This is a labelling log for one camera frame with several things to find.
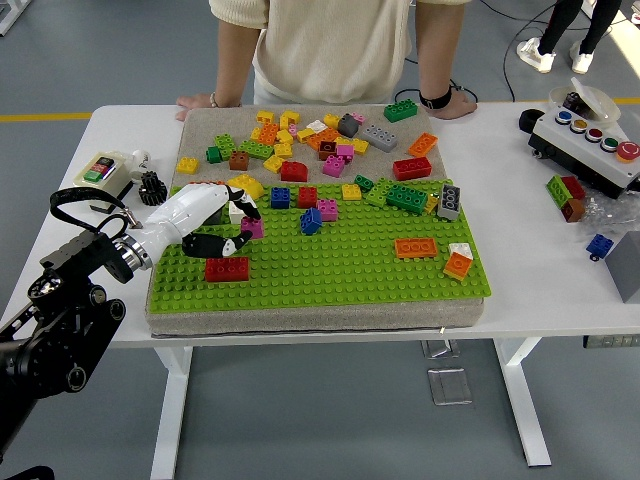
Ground blue brick with keyring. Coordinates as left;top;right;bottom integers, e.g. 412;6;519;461
585;233;615;262

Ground white table leg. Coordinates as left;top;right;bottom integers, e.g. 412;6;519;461
149;346;194;480
492;338;553;469

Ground lime green two-by-four brick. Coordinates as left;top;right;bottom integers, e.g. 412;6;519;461
237;139;275;161

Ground white push-button control box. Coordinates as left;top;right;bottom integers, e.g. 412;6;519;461
528;107;640;200

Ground black gear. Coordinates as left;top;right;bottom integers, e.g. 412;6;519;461
137;170;168;206

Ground black floor cable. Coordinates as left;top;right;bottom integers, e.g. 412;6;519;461
393;54;480;105
501;0;556;103

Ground grey two-by-four brick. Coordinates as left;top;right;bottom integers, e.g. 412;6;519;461
360;123;399;153
436;183;462;221

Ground person's left hand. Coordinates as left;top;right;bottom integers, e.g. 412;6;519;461
427;92;480;122

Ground large clear plastic case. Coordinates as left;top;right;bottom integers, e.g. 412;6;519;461
427;368;474;406

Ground person's right hand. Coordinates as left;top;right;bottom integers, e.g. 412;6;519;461
174;92;214;122

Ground grey box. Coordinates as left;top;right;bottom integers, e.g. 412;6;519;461
603;230;640;305

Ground small clear plastic case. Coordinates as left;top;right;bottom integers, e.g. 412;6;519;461
421;339;454;359

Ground table height control panel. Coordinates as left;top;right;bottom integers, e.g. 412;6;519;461
582;334;640;350

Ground dark green two-by-four brick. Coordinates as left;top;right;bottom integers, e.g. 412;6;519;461
385;183;430;216
383;97;420;124

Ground person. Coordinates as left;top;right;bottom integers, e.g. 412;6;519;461
209;0;472;106

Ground large orange brick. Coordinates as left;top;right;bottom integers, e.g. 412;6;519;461
304;127;342;151

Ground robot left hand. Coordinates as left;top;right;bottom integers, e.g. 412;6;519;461
134;182;263;274

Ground clear plastic container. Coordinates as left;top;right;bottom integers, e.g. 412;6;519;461
548;76;622;126

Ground magenta two-by-two brick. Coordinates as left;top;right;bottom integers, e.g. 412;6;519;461
322;154;347;179

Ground black ring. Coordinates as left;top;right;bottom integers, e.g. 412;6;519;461
518;108;546;135

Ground clear plastic bag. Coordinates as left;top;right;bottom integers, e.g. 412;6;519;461
579;192;640;239

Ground yellow curved brick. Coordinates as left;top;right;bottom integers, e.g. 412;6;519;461
227;173;265;200

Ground dark grey sloped brick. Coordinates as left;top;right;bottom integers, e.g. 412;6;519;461
336;113;361;138

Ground green studded baseplate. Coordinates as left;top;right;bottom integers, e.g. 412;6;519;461
147;178;494;315

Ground orange and yellow brick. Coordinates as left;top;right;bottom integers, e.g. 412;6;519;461
442;252;471;280

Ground beige switch box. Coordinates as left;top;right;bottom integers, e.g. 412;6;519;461
73;149;135;214

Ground red two-by-four brick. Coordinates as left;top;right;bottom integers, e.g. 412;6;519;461
392;156;433;182
204;256;250;284

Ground white desk frame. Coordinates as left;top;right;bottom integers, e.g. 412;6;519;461
0;0;27;37

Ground black wristband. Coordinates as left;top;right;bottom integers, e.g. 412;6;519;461
418;85;453;111

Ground red curved brick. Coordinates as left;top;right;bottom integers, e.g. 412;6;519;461
279;160;309;183

